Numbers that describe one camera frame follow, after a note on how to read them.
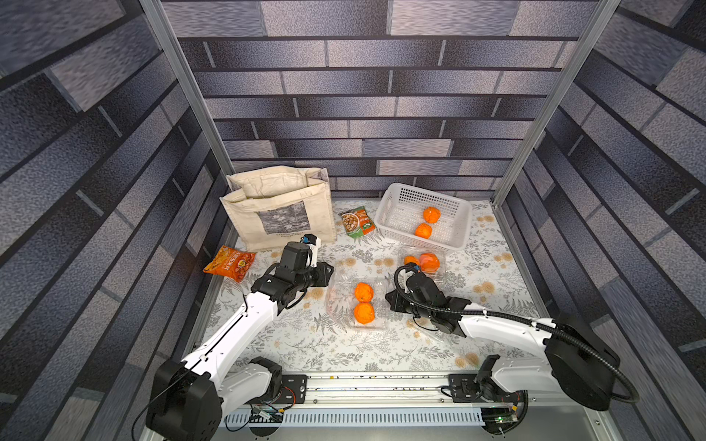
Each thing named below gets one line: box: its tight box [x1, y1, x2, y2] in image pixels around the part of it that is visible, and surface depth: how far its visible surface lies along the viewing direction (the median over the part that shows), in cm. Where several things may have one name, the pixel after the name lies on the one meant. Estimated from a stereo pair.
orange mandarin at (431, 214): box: [422, 206, 442, 224], surface depth 112 cm
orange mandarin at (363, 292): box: [353, 282, 375, 303], surface depth 89 cm
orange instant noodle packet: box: [202, 245, 257, 283], surface depth 97 cm
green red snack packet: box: [339, 205, 377, 238], surface depth 112 cm
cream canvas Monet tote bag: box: [219, 166, 337, 252], surface depth 94 cm
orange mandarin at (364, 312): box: [354, 301, 376, 325], surface depth 84 cm
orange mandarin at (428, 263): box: [419, 252, 441, 274], surface depth 95 cm
